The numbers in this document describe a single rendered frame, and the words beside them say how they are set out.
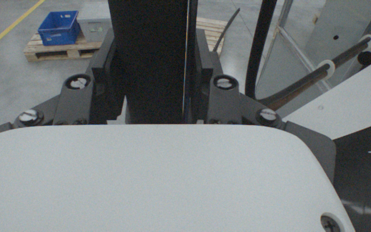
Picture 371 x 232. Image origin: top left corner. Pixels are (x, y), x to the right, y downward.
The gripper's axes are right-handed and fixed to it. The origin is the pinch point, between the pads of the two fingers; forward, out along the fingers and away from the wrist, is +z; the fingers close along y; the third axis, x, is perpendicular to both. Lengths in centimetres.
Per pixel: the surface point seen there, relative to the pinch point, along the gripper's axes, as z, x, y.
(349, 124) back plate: 16.4, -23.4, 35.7
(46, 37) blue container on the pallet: 253, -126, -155
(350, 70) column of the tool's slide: 42, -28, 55
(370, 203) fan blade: -3.8, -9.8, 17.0
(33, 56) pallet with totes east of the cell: 239, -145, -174
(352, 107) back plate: 19.5, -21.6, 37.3
